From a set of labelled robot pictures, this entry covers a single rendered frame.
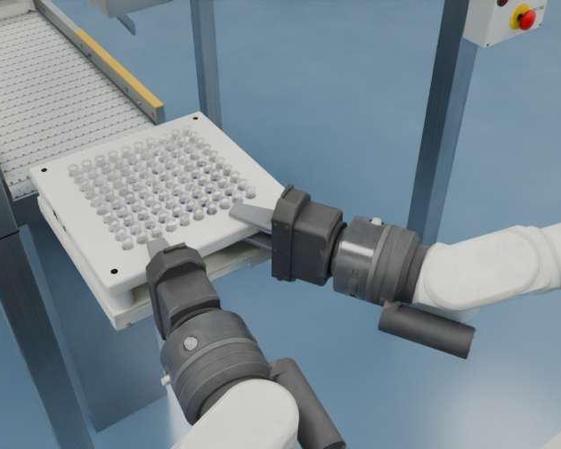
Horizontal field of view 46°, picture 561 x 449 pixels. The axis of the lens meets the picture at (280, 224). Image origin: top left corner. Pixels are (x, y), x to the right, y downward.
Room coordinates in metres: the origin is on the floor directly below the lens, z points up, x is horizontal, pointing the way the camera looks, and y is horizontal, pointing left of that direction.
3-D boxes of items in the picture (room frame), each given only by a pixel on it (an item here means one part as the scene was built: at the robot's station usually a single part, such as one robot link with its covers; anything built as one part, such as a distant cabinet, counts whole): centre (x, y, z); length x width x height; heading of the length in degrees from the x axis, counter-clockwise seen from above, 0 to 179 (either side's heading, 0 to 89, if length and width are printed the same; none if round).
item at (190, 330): (0.42, 0.08, 1.00); 0.12 x 0.10 x 0.13; 27
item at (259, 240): (0.57, 0.03, 0.98); 0.06 x 0.03 x 0.02; 67
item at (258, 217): (0.57, 0.03, 1.02); 0.06 x 0.03 x 0.02; 67
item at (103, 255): (0.64, 0.15, 1.00); 0.25 x 0.24 x 0.02; 124
